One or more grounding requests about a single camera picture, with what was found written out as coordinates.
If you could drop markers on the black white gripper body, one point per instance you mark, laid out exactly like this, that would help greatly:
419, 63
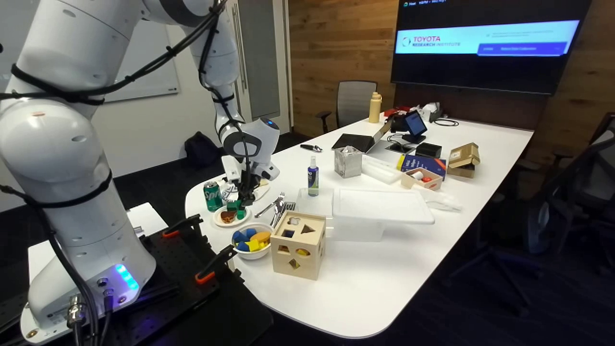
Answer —
244, 173

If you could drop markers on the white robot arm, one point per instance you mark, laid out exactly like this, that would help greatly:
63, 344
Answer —
75, 52

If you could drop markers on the white plate with toy food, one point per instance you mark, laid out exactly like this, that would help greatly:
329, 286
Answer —
227, 219

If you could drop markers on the white bowl of blocks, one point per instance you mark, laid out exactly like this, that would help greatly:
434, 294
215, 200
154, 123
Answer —
252, 242

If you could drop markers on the clear plastic container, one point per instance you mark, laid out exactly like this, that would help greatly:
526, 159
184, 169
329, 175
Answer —
365, 213

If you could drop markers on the green soda can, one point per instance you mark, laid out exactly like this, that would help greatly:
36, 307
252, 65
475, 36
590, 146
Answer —
211, 192

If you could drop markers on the black marker pen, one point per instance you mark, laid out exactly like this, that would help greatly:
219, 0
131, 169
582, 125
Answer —
311, 148

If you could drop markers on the blue sanitizer bottle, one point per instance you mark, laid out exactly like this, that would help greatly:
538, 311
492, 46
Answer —
313, 177

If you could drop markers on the wooden shape sorter box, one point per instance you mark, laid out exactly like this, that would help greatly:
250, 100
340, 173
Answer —
296, 244

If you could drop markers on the black orange clamp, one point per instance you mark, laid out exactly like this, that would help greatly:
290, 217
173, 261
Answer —
188, 250

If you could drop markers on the black laptop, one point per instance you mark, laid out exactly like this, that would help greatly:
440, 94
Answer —
355, 140

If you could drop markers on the grey office chair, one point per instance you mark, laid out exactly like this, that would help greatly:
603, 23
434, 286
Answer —
352, 102

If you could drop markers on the tan bottle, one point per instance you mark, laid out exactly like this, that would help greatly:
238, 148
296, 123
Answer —
375, 104

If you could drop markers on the wall television screen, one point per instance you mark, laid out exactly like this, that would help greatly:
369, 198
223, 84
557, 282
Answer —
484, 44

